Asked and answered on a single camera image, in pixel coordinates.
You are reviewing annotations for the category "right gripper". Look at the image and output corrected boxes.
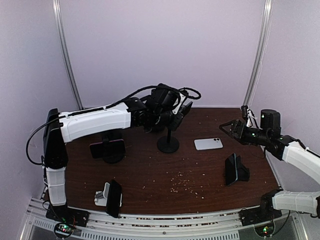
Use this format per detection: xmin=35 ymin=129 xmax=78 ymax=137
xmin=219 ymin=119 xmax=270 ymax=146

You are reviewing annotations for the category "dark blue-edged smartphone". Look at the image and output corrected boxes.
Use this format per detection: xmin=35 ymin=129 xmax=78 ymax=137
xmin=178 ymin=101 xmax=193 ymax=118

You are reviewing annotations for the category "black round-base tall stand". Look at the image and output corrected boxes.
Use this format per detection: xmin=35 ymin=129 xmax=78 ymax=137
xmin=157 ymin=127 xmax=180 ymax=154

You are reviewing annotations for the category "white smartphone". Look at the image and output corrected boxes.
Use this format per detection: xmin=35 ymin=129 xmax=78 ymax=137
xmin=194 ymin=137 xmax=223 ymax=151

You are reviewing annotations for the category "black phone teal edge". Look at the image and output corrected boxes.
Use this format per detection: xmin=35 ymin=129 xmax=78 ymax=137
xmin=224 ymin=153 xmax=239 ymax=186

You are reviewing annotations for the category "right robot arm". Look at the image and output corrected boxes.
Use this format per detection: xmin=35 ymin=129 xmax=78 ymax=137
xmin=219 ymin=105 xmax=320 ymax=221

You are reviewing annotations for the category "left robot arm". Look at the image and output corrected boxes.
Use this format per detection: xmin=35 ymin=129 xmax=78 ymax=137
xmin=43 ymin=83 xmax=189 ymax=222

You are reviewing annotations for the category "black folding wedge stand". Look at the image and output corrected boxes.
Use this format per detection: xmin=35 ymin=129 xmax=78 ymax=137
xmin=236 ymin=155 xmax=250 ymax=182

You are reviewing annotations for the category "black stand left centre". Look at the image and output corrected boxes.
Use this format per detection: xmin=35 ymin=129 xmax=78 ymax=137
xmin=101 ymin=129 xmax=126 ymax=164

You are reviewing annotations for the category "black phone pink edge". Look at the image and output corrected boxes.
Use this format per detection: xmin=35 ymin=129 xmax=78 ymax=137
xmin=89 ymin=139 xmax=126 ymax=159

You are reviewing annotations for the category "black phone front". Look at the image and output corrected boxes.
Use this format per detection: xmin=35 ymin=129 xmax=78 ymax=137
xmin=106 ymin=179 xmax=122 ymax=218

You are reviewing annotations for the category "white desktop phone stand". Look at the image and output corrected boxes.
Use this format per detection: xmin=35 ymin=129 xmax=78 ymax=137
xmin=94 ymin=182 xmax=110 ymax=207

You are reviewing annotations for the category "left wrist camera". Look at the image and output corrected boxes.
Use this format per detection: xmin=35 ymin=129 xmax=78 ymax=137
xmin=172 ymin=89 xmax=189 ymax=115

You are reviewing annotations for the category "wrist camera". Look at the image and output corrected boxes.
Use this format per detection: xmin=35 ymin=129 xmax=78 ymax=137
xmin=240 ymin=105 xmax=258 ymax=128
xmin=172 ymin=89 xmax=189 ymax=115

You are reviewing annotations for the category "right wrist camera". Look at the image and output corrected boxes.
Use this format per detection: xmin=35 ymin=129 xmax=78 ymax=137
xmin=240 ymin=105 xmax=258 ymax=128

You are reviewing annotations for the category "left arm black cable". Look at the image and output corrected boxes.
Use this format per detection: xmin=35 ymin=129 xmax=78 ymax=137
xmin=25 ymin=82 xmax=202 ymax=166

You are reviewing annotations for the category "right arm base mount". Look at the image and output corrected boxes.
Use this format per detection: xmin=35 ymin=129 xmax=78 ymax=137
xmin=238 ymin=189 xmax=282 ymax=238

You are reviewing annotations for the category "front aluminium rail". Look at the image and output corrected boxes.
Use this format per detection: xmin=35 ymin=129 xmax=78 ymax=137
xmin=22 ymin=197 xmax=308 ymax=240

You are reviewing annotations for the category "right aluminium frame post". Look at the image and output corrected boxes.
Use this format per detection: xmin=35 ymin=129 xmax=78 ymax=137
xmin=242 ymin=0 xmax=274 ymax=106

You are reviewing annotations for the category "aluminium frame post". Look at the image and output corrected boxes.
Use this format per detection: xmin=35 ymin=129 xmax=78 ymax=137
xmin=242 ymin=0 xmax=274 ymax=106
xmin=52 ymin=0 xmax=84 ymax=110

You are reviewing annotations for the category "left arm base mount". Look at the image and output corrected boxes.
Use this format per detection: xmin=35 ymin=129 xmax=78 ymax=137
xmin=45 ymin=205 xmax=90 ymax=239

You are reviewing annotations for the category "left aluminium frame post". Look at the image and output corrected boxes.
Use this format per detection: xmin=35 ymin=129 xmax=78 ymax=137
xmin=52 ymin=0 xmax=84 ymax=110

